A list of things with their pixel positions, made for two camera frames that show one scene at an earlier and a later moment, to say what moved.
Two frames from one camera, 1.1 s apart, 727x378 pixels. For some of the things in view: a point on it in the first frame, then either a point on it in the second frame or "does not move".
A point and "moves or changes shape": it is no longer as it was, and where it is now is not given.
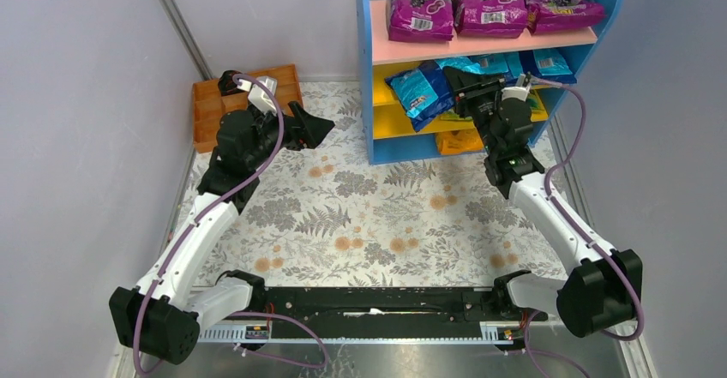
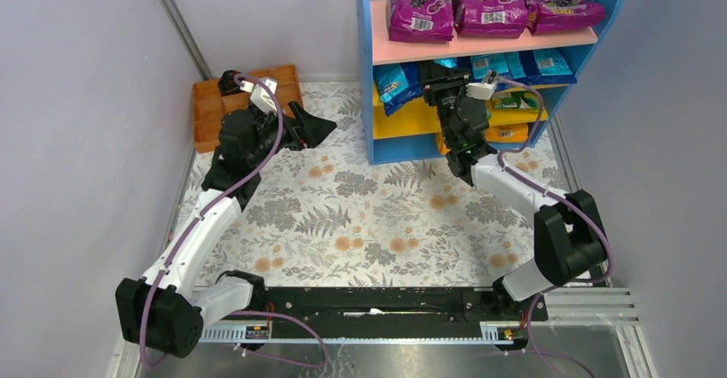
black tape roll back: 226,85 does not move
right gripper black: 471,97 -> 441,84
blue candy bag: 423,93 moves or changes shape
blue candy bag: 494,63 does not move
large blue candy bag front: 549,65 does not move
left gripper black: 291,127 does not move
